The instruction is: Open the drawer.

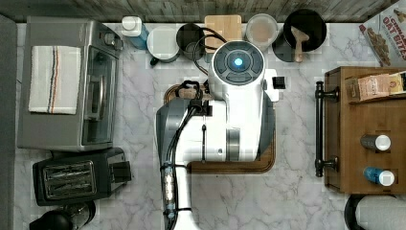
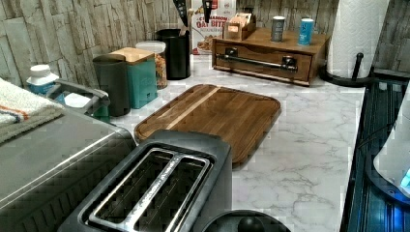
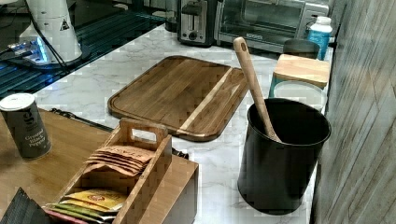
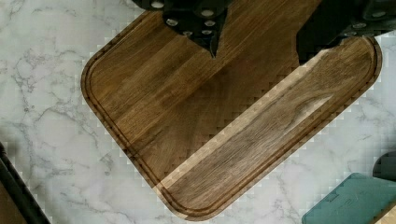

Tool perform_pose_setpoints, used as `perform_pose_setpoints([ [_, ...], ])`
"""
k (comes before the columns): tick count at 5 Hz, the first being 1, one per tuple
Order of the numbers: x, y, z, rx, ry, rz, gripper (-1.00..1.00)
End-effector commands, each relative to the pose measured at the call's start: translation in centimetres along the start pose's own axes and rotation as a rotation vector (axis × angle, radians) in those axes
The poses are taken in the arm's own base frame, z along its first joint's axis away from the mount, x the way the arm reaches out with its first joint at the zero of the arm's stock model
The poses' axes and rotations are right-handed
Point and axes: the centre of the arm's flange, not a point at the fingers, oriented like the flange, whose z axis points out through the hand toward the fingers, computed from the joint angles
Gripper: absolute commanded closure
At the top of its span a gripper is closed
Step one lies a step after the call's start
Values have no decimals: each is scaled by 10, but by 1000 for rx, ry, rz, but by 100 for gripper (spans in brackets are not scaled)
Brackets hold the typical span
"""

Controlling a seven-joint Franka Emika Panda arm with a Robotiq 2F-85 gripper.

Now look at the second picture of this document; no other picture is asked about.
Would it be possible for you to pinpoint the wooden drawer box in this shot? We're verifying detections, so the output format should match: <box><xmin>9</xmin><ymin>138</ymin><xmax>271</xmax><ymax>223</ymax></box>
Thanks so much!
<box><xmin>212</xmin><ymin>28</ymin><xmax>329</xmax><ymax>86</ymax></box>

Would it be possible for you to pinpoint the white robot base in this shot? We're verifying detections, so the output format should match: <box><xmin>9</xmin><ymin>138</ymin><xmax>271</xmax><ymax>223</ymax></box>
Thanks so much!
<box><xmin>366</xmin><ymin>87</ymin><xmax>410</xmax><ymax>206</ymax></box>

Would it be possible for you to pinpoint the wooden cutting board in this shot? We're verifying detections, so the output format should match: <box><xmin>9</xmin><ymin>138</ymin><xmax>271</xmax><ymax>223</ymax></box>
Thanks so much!
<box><xmin>134</xmin><ymin>84</ymin><xmax>281</xmax><ymax>164</ymax></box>

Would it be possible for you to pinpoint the black utensil holder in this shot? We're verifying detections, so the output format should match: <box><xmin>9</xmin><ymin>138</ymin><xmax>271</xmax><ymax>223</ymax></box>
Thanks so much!
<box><xmin>156</xmin><ymin>29</ymin><xmax>190</xmax><ymax>80</ymax></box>

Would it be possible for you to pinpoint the black two-slot toaster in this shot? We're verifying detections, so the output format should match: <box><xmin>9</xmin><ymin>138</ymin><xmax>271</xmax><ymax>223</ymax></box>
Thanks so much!
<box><xmin>58</xmin><ymin>130</ymin><xmax>232</xmax><ymax>232</ymax></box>

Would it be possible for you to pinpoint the teal canister wooden lid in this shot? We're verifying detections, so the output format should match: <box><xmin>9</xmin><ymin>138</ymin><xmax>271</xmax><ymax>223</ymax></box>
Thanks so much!
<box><xmin>113</xmin><ymin>47</ymin><xmax>158</xmax><ymax>109</ymax></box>

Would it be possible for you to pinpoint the cereal box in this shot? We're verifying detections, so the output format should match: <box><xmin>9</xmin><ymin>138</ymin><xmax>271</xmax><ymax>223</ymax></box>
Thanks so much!
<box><xmin>190</xmin><ymin>0</ymin><xmax>236</xmax><ymax>55</ymax></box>

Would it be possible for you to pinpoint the clear jar white lid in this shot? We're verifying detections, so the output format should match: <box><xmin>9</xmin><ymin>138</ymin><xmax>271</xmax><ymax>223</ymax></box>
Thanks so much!
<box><xmin>135</xmin><ymin>41</ymin><xmax>167</xmax><ymax>89</ymax></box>

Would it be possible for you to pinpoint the wooden tea bag caddy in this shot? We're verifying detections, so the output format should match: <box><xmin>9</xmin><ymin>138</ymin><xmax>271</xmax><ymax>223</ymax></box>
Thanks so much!
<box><xmin>222</xmin><ymin>13</ymin><xmax>256</xmax><ymax>41</ymax></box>

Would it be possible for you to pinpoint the dark grey canister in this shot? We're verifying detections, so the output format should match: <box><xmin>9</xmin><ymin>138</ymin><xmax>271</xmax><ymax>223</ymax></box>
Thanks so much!
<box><xmin>93</xmin><ymin>54</ymin><xmax>131</xmax><ymax>117</ymax></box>

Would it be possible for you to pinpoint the black round lid knob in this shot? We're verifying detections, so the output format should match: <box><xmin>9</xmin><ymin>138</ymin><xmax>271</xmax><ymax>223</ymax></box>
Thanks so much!
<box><xmin>201</xmin><ymin>210</ymin><xmax>291</xmax><ymax>232</ymax></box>

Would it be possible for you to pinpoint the black hanging utensil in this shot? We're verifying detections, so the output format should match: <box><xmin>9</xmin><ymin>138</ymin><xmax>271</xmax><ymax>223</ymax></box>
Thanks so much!
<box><xmin>202</xmin><ymin>0</ymin><xmax>213</xmax><ymax>23</ymax></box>

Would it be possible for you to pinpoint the black spatula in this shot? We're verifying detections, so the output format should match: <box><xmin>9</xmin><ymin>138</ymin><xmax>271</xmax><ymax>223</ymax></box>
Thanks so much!
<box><xmin>173</xmin><ymin>0</ymin><xmax>188</xmax><ymax>25</ymax></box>

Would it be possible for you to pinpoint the grey pepper shaker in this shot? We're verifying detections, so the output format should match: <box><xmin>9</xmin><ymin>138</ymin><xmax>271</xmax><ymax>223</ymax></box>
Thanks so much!
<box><xmin>271</xmin><ymin>15</ymin><xmax>285</xmax><ymax>43</ymax></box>

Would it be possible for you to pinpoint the blue salt shaker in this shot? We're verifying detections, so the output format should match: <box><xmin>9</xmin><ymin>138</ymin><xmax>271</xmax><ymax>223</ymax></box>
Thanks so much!
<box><xmin>298</xmin><ymin>18</ymin><xmax>314</xmax><ymax>45</ymax></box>

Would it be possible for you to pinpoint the black paper towel holder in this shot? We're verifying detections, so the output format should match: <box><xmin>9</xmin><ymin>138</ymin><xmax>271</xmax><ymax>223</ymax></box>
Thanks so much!
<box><xmin>318</xmin><ymin>52</ymin><xmax>374</xmax><ymax>88</ymax></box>

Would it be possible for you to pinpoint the white lid blue bottle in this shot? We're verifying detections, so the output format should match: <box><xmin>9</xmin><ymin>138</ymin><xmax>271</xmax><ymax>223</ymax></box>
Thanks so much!
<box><xmin>26</xmin><ymin>65</ymin><xmax>59</xmax><ymax>94</ymax></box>

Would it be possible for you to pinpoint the stainless toaster oven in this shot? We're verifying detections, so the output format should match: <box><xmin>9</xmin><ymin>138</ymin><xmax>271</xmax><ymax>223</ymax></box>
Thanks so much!
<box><xmin>0</xmin><ymin>80</ymin><xmax>135</xmax><ymax>232</ymax></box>

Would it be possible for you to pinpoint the white paper towel roll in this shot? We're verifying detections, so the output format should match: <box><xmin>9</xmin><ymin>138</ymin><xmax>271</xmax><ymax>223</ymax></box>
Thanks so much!
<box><xmin>327</xmin><ymin>0</ymin><xmax>390</xmax><ymax>78</ymax></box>

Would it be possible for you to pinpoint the striped folded towel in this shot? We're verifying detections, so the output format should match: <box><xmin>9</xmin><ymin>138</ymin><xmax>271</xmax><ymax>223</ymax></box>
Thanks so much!
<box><xmin>0</xmin><ymin>80</ymin><xmax>65</xmax><ymax>142</ymax></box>

